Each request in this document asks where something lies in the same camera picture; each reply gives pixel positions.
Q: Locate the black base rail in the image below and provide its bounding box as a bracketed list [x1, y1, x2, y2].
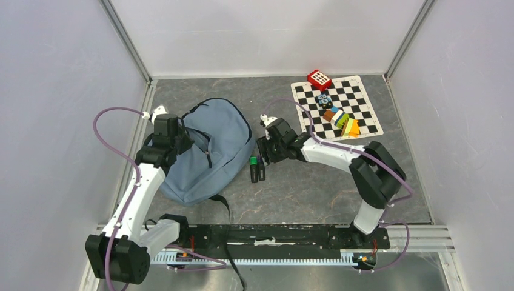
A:
[174, 224, 391, 260]

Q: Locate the colourful block stack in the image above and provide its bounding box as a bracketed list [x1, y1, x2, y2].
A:
[322, 107, 350, 129]

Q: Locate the purple cable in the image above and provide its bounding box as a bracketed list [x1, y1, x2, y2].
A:
[93, 107, 229, 291]
[262, 98, 415, 274]

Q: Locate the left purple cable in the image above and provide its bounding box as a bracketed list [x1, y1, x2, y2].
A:
[93, 107, 229, 291]

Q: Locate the red calculator toy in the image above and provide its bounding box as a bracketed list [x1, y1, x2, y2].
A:
[307, 69, 333, 92]

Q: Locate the orange yellow block toy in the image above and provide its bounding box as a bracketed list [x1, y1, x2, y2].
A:
[341, 118, 360, 138]

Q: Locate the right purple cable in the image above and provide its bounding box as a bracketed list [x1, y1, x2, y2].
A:
[262, 98, 415, 274]

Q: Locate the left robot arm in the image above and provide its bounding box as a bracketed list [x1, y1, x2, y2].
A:
[85, 113, 193, 290]

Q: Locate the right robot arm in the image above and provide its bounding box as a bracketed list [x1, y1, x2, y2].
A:
[257, 115, 406, 247]

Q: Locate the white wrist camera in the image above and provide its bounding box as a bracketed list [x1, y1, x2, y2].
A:
[259, 114, 277, 128]
[141, 105, 169, 123]

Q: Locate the blue student backpack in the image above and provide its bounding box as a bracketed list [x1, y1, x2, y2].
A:
[145, 98, 256, 291]

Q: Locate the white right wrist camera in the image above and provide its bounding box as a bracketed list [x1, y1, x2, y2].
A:
[259, 114, 277, 128]

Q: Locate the blue robot toy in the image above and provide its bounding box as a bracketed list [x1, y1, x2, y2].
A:
[316, 94, 333, 110]

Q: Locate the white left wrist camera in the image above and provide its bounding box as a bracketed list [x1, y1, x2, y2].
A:
[141, 105, 169, 123]

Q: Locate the checkered chess board mat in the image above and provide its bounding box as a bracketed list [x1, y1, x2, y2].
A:
[290, 75, 384, 141]

